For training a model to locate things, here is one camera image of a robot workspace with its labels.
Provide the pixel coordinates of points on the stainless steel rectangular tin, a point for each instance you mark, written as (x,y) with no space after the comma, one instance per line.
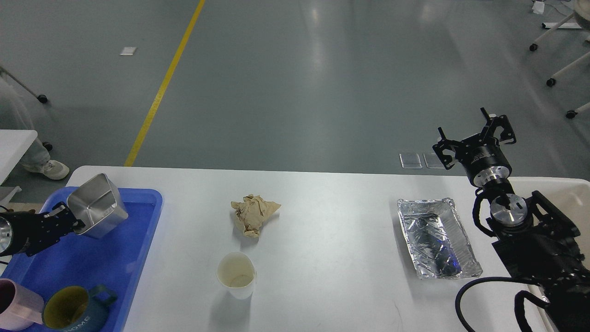
(98,205)

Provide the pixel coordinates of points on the blue plastic tray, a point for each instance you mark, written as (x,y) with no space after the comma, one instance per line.
(116,260)

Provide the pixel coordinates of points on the crumpled brown paper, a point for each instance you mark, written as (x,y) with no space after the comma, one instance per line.
(252,213)

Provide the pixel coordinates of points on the aluminium foil tray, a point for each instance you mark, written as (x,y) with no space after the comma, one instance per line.
(436,239)

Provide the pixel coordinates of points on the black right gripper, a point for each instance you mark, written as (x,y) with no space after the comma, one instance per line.
(482,159)

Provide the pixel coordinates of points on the clear floor plate right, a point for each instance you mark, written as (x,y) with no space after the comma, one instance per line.
(432,161)

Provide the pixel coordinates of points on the pink mug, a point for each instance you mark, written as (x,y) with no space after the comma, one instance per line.
(19,306)

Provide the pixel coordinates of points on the grey wheeled stand leg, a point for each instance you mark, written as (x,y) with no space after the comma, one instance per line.
(40,97)

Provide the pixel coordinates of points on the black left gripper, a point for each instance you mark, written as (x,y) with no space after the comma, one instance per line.
(29,233)

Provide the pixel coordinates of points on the dark teal mug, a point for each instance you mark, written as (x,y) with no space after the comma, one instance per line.
(77,309)

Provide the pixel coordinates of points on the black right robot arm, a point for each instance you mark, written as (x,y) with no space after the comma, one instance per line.
(534,240)

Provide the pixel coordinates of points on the white side table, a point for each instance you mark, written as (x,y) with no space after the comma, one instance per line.
(13,144)

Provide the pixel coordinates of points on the white plastic bin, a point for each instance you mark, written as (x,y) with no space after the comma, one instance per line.
(571,196)

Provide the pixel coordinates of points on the white paper cup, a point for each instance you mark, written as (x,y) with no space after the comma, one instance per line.
(237,274)

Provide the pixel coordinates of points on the clear floor plate left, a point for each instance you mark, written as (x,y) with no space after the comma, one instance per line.
(410,161)

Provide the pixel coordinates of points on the white sneaker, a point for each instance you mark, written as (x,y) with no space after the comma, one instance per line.
(51,169)

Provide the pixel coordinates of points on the clear floor plate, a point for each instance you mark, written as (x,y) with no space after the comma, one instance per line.
(432,161)
(410,161)

